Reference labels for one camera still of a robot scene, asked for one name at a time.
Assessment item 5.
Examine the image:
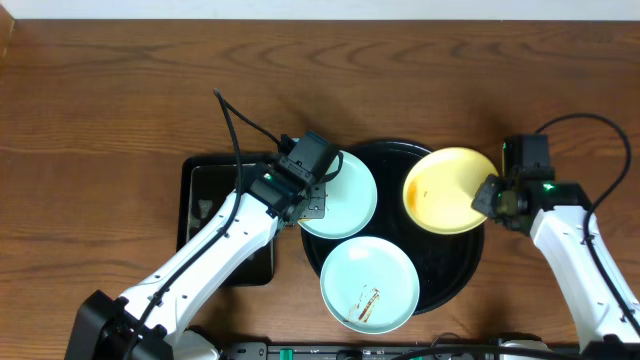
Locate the yellow plate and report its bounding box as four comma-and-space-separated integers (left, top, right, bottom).
402, 147, 498, 235

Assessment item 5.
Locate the black rectangular tray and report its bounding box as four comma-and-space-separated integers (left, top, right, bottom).
176, 154, 275, 287

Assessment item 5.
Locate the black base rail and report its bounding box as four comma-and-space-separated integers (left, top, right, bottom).
220, 342, 578, 360

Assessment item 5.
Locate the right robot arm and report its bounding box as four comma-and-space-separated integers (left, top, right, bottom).
471, 174, 639, 359

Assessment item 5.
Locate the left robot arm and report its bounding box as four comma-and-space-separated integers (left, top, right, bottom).
65, 157, 342, 359

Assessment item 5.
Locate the light blue plate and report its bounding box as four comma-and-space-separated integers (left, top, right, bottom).
298, 151, 378, 240
320, 236, 420, 335

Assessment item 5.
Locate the black round tray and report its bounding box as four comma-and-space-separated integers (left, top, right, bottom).
299, 139, 486, 316

